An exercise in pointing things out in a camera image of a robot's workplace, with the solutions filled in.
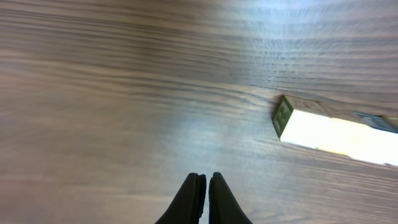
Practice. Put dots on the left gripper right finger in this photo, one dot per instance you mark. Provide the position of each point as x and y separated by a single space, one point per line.
224 208

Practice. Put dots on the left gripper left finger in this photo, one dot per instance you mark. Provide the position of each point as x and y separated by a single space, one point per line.
187 206

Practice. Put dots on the white block red side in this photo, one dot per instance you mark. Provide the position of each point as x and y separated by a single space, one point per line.
301 122

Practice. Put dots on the white block teal side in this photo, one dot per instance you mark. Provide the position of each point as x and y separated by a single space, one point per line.
378 140

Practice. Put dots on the yellow block letter G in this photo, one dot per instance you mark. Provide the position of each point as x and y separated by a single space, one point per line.
340 132

